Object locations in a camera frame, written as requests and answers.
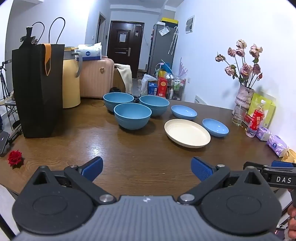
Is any dried rose bouquet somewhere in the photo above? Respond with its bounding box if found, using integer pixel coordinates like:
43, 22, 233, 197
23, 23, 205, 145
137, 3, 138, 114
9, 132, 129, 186
215, 39, 263, 88

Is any dark brown door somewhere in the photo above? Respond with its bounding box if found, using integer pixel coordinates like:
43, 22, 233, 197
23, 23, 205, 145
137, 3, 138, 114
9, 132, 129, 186
107, 20, 145, 79

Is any purple feather decoration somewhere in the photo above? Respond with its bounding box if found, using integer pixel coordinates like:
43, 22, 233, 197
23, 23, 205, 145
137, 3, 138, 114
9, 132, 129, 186
178, 57, 189, 79

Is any blue box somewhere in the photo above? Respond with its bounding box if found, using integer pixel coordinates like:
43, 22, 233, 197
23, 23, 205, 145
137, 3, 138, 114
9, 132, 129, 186
147, 82, 158, 95

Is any purple tissue pack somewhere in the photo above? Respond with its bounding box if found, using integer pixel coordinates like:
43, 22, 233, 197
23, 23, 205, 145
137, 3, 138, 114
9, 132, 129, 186
255, 126, 272, 141
266, 135, 289, 157

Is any clear drinking glass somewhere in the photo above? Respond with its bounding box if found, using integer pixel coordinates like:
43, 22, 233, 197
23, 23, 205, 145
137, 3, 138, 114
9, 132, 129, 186
232, 105, 248, 127

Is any white plastic bag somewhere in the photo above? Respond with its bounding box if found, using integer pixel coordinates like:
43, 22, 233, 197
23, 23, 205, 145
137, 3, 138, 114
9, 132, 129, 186
140, 74, 158, 96

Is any grey refrigerator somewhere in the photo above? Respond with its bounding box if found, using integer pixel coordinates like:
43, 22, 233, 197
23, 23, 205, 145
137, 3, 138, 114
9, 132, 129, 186
147, 22, 178, 70

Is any white folded umbrella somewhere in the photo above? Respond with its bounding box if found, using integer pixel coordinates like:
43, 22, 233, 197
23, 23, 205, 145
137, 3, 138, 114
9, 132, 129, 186
168, 27, 179, 55

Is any black clamp mount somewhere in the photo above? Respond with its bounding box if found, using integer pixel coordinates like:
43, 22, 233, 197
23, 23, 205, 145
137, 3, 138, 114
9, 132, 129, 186
20, 26, 38, 50

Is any beige jacket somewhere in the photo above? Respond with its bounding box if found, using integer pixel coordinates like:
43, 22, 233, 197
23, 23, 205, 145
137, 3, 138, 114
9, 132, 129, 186
114, 63, 133, 95

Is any pink suitcase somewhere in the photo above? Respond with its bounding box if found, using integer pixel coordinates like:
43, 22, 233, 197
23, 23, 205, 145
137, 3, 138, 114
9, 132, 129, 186
80, 56, 115, 100

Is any cream plate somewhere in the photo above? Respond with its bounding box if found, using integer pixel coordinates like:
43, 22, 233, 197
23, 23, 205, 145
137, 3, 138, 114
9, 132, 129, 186
164, 119, 211, 148

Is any white blue tissue pack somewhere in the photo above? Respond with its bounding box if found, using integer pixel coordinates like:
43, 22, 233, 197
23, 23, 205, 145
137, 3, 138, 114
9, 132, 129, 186
76, 42, 102, 61

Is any yellow bear mug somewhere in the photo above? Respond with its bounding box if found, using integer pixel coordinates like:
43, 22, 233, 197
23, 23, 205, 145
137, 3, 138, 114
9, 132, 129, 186
281, 149, 296, 164

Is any person's right hand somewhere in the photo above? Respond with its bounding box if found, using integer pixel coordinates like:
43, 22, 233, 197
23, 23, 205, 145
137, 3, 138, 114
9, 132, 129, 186
287, 203, 296, 240

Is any yellow black box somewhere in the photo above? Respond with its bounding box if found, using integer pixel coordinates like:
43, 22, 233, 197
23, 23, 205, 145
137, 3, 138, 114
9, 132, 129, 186
161, 17, 179, 26

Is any black paper bag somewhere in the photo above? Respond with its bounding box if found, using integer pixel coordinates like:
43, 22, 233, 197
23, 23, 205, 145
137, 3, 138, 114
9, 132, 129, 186
11, 17, 66, 139

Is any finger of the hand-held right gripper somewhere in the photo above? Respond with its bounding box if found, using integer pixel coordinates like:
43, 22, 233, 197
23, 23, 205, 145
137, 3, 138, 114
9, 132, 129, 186
271, 160, 296, 168
243, 161, 273, 173

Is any yellow insulated jug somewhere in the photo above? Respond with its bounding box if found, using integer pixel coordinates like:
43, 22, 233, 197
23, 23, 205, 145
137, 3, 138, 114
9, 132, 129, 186
62, 46, 82, 109

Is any red box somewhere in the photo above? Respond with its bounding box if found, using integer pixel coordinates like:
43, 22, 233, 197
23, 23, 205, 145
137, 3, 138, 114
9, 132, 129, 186
157, 77, 168, 98

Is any wall picture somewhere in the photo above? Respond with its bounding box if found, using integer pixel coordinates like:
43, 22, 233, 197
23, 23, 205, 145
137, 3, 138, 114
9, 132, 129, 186
185, 15, 195, 34

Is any black tripod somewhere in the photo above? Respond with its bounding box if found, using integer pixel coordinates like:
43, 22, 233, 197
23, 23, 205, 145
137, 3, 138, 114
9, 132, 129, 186
0, 59, 12, 100

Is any red label water bottle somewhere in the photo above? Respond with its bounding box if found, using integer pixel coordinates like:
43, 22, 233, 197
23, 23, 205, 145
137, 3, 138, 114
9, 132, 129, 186
245, 100, 267, 138

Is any blue shallow plate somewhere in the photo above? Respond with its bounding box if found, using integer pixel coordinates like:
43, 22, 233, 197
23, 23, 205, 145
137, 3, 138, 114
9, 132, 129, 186
202, 118, 229, 137
171, 105, 198, 121

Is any black flat device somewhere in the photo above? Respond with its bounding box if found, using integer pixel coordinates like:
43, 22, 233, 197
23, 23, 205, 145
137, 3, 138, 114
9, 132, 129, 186
0, 130, 10, 158

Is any green paper bag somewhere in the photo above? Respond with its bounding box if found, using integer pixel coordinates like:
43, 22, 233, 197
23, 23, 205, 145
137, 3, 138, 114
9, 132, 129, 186
247, 93, 276, 128

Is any wire storage rack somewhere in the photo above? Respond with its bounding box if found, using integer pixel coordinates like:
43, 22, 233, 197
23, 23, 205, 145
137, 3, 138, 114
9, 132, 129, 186
168, 77, 186, 100

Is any wooden chair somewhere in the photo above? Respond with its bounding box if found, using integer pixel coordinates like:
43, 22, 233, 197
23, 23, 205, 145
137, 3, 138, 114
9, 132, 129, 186
112, 67, 126, 93

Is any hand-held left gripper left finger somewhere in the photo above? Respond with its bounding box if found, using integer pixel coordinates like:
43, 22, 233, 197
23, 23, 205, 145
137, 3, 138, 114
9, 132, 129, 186
30, 156, 117, 206

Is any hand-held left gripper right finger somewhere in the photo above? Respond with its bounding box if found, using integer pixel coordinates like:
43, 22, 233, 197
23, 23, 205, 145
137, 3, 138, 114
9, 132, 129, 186
178, 157, 269, 205

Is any red rose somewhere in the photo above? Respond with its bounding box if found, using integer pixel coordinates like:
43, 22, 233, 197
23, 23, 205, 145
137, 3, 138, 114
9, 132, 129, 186
8, 150, 24, 167

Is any blue bowl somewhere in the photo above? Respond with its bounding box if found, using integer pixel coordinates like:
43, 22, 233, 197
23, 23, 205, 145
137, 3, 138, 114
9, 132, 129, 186
114, 103, 152, 130
139, 95, 170, 117
103, 92, 134, 113

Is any small folding table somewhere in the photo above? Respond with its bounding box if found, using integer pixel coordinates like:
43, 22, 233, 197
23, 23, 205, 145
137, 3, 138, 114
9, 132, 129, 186
0, 91, 22, 142

